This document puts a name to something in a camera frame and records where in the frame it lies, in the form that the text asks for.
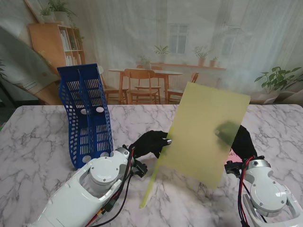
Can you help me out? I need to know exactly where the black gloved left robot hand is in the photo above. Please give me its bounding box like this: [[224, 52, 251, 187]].
[[129, 130, 173, 159]]

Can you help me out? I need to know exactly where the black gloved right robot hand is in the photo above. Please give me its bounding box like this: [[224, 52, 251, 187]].
[[214, 120, 258, 162]]

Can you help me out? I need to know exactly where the yellow-green translucent file folder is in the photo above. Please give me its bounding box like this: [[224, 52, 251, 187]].
[[162, 81, 251, 190]]

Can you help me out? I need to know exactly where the blue perforated plastic file rack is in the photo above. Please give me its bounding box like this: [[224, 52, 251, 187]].
[[56, 63, 114, 170]]

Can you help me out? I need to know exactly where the printed dining room backdrop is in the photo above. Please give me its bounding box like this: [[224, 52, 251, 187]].
[[0, 0, 303, 106]]

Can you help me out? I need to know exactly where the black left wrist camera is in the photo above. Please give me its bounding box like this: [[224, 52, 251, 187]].
[[132, 159, 148, 178]]

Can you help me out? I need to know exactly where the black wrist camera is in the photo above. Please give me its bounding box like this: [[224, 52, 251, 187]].
[[224, 159, 245, 177], [132, 159, 148, 178]]

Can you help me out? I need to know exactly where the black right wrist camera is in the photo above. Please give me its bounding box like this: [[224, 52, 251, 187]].
[[224, 159, 245, 177]]

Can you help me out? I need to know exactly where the red and black right arm cable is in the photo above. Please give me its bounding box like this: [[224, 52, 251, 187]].
[[237, 156, 255, 227]]

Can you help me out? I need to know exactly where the black and red left arm cable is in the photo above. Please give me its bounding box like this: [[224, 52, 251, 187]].
[[85, 148, 137, 227]]

